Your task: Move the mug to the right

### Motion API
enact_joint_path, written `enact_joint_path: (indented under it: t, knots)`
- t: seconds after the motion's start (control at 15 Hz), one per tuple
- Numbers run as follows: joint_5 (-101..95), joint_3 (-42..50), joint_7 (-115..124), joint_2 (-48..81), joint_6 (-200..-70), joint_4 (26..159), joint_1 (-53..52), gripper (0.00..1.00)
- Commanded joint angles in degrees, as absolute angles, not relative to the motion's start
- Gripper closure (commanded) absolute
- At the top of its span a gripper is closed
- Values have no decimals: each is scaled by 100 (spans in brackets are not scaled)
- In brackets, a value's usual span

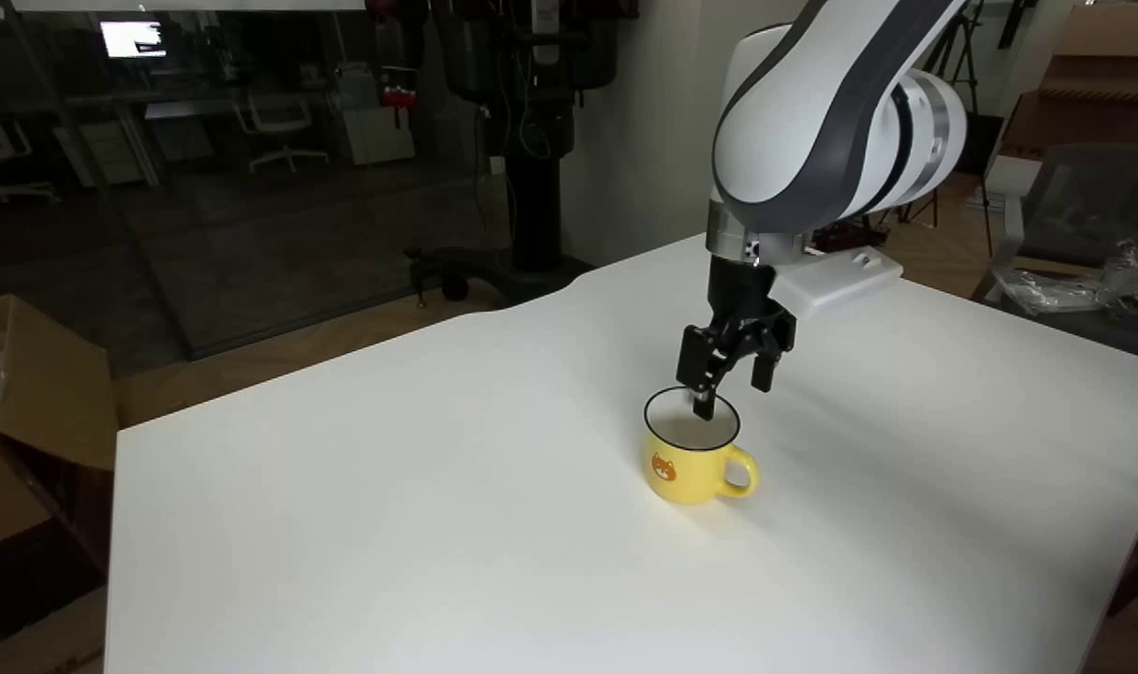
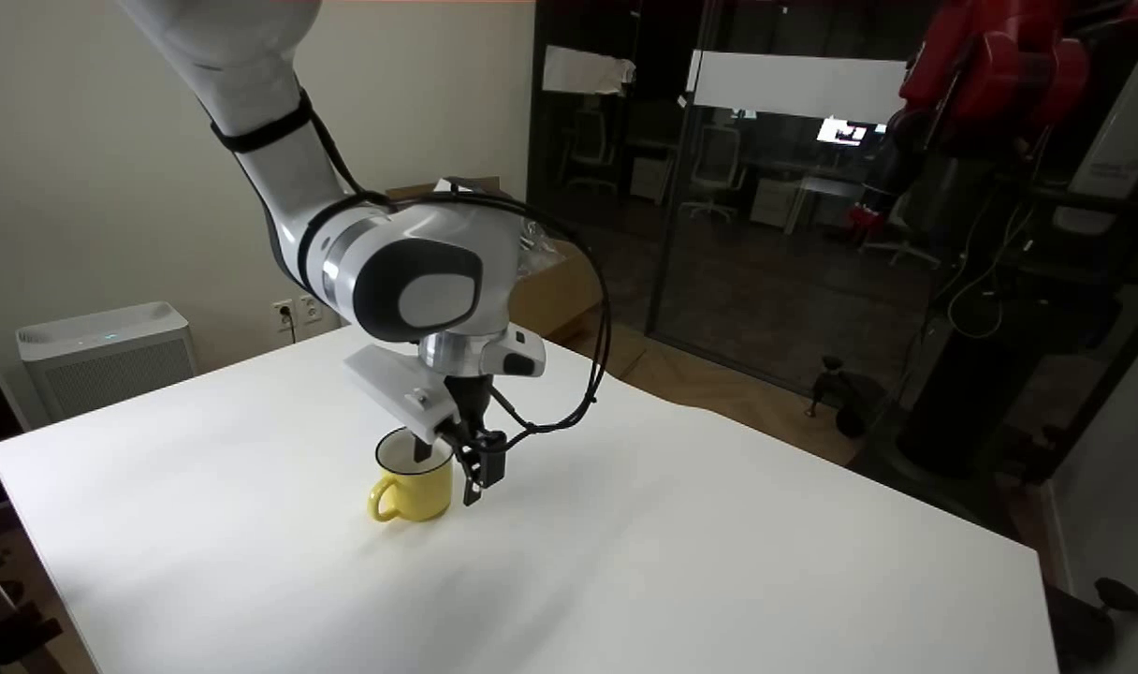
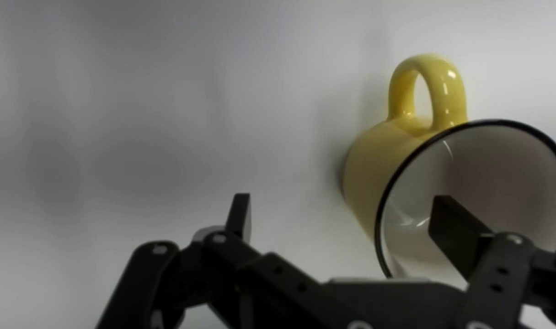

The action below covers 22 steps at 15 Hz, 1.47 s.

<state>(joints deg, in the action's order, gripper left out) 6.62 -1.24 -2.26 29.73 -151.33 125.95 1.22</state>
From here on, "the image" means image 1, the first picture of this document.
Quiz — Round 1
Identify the white office chair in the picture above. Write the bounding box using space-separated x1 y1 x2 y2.
231 84 337 180

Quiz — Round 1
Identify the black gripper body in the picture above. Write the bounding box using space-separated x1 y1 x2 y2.
699 250 785 346

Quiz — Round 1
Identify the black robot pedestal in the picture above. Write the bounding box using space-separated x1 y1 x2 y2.
401 0 627 308

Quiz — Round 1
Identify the small lit monitor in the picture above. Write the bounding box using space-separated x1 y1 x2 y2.
93 14 171 62

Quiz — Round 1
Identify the clear plastic bag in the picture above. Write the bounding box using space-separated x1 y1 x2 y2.
1001 239 1138 324

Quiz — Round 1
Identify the dark office chair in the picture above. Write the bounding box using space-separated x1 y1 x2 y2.
0 83 64 218

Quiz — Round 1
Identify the yellow enamel mug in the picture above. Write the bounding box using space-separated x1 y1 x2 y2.
639 380 768 509

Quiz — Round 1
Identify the open cardboard box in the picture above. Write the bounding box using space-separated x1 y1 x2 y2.
0 293 123 654

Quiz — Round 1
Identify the black tripod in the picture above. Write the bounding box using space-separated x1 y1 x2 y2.
939 0 1012 83

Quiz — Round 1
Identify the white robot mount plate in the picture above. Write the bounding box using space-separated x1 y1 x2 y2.
772 244 909 319

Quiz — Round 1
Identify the stacked cardboard box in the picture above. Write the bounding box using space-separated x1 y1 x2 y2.
997 0 1138 159

